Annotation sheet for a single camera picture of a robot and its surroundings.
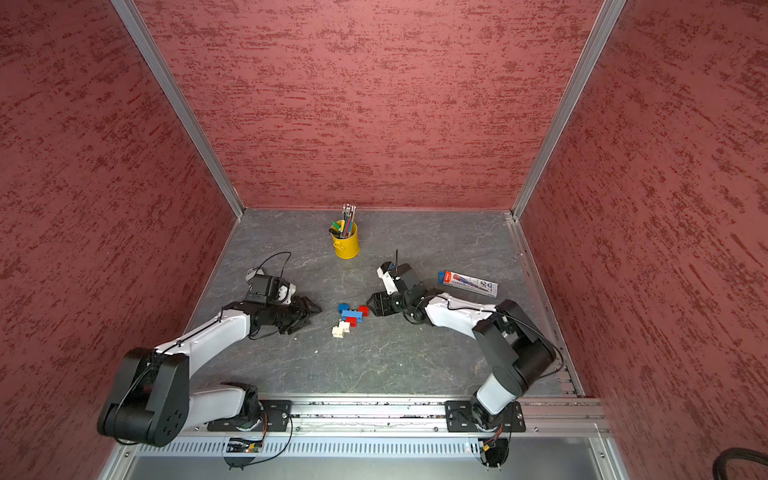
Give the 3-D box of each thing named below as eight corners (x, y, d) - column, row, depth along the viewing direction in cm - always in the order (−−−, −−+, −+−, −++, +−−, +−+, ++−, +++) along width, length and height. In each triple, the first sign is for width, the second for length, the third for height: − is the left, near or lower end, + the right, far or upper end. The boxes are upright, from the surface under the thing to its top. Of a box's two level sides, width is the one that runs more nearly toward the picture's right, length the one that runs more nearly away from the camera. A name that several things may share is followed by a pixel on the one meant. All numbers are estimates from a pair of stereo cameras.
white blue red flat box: (436, 283, 102) (437, 280, 101) (439, 271, 105) (439, 268, 104) (496, 298, 99) (497, 295, 97) (496, 285, 102) (498, 282, 100)
